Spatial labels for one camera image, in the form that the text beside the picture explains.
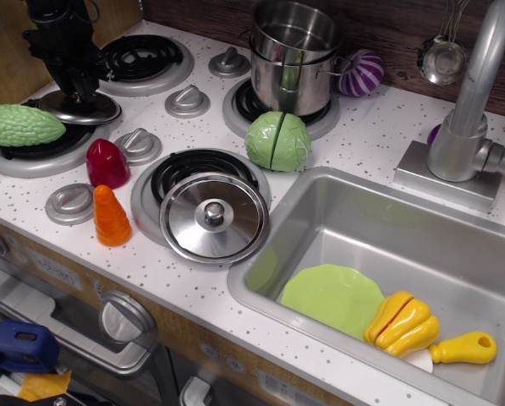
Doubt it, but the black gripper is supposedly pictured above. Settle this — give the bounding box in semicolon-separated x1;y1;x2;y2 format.
22;1;108;102

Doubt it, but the small steel pot lid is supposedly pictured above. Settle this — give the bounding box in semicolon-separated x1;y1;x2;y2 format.
36;91;121;125

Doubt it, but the back left stove burner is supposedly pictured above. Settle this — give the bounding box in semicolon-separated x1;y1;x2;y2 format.
100;35;194;97

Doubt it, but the stove burner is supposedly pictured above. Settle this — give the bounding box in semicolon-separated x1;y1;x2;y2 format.
0;100;109;178
100;35;194;97
222;79;341;140
130;148;271;247

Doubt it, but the front left stove burner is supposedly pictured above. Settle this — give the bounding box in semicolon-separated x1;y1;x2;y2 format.
0;100;109;178

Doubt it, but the front right stove burner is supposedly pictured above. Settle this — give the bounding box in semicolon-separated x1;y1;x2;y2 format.
130;148;271;247

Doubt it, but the back right stove burner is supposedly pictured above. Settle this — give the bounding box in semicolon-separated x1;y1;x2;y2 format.
222;79;341;140

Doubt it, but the large steel pot lid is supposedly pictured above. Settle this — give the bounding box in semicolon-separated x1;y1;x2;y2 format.
159;173;269;265

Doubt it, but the green toy bitter melon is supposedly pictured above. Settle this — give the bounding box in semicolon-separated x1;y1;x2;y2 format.
0;104;66;147

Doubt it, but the dark red toy pepper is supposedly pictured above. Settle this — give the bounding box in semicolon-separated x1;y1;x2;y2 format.
86;139;131;189

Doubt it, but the silver knob centre left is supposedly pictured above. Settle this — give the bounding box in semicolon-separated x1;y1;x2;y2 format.
114;128;162;166

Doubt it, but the silver knob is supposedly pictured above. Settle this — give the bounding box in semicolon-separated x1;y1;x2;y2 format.
208;47;251;79
114;128;162;166
45;184;95;226
164;85;211;119

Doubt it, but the silver knob middle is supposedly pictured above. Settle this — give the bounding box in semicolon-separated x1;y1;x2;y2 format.
164;85;211;119

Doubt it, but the silver knob front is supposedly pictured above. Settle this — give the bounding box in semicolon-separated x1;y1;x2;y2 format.
45;184;95;226

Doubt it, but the orange toy carrot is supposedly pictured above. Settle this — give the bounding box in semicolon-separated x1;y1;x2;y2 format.
93;184;133;246

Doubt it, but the silver knob back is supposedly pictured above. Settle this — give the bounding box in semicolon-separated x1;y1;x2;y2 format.
208;47;251;79

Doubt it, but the green toy cabbage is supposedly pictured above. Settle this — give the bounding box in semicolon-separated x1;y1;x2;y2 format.
244;112;311;173

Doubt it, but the large steel pot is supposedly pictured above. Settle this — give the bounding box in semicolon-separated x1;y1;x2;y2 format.
249;39;356;116

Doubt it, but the inner steel pot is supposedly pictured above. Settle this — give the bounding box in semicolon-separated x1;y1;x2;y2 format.
250;1;343;64

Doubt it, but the silver oven dial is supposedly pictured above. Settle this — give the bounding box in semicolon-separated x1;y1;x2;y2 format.
98;289;156;343

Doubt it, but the blue clamp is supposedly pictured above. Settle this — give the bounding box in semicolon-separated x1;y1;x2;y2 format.
0;320;60;373

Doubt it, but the purple striped toy onion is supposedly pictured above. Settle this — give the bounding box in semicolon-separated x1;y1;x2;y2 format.
337;49;384;97

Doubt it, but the yellow tape piece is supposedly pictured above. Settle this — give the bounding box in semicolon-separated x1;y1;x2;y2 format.
18;371;72;402

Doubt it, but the green plastic plate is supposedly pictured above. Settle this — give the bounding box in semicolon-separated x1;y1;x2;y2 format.
281;264;384;340

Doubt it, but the purple toy behind faucet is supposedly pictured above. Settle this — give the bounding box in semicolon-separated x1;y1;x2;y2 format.
426;124;441;145

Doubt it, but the hanging steel spoon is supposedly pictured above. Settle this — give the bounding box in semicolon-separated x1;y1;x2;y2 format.
416;1;469;85

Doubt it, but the silver toy faucet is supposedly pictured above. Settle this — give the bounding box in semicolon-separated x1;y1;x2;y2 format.
393;1;505;212

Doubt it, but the silver sink basin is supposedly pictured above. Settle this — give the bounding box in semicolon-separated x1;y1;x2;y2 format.
228;167;505;405

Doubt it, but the silver oven door handle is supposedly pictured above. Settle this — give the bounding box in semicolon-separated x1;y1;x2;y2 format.
0;270;151;379

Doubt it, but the yellow handled toy knife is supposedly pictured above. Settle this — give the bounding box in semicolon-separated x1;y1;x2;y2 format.
402;332;497;373

